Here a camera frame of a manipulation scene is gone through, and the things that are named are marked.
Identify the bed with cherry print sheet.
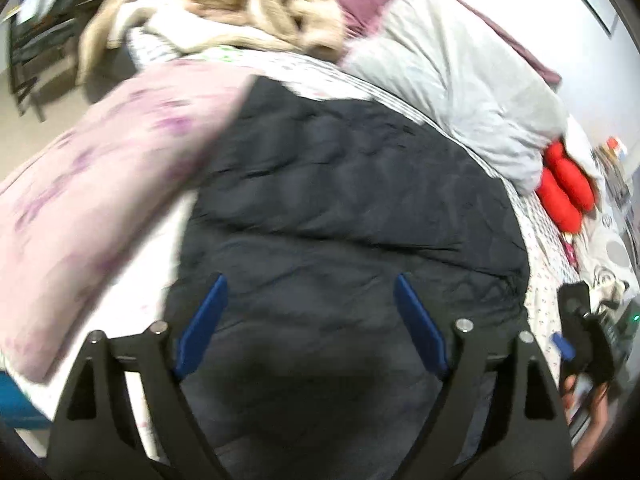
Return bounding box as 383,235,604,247
0,25,588,461

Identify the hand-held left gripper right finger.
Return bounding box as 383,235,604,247
394,274,573,480

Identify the person's right forearm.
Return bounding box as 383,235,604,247
570,380,615,471

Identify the stack of books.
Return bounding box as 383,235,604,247
597,155,635,211

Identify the beige fleece blanket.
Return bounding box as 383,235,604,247
77,0,346,86

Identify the pink floral pillow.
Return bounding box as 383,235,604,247
0,57,256,386

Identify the red flower cushion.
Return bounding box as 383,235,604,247
537,167,586,233
544,142,598,211

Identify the blue box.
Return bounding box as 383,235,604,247
0,370,52,432

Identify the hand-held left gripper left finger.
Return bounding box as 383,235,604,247
47,274,229,480

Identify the white pillow black print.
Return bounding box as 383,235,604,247
565,115,608,191

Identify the white pillow grey print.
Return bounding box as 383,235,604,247
585,205,637,301

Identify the white tote bag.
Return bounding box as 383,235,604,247
582,265,632,311

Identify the black padded jacket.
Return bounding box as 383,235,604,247
165,76,531,480

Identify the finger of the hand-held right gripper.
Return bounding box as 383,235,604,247
552,332,576,364

